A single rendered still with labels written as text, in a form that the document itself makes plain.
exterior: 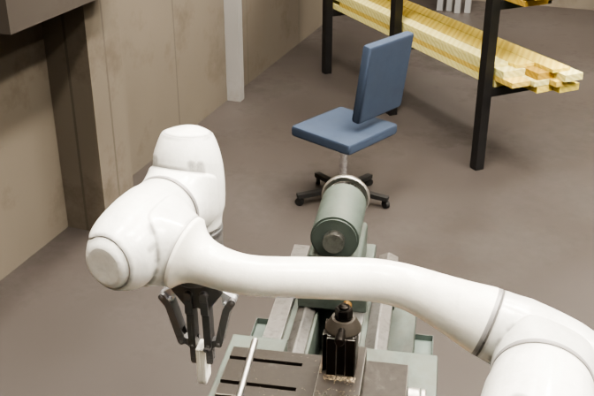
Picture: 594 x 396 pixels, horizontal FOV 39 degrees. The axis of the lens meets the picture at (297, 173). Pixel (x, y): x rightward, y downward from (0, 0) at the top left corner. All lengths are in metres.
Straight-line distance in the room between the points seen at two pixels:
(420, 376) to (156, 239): 1.15
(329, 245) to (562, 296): 2.10
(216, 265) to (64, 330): 2.89
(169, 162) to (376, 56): 3.31
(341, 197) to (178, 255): 1.36
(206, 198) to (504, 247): 3.46
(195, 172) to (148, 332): 2.70
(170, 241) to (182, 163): 0.15
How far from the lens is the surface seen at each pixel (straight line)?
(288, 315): 2.41
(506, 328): 1.17
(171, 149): 1.20
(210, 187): 1.21
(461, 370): 3.66
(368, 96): 4.53
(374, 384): 2.01
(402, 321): 2.72
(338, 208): 2.35
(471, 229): 4.70
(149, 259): 1.07
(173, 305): 1.38
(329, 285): 1.14
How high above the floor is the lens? 2.24
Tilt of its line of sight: 25 degrees down
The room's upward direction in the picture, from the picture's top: straight up
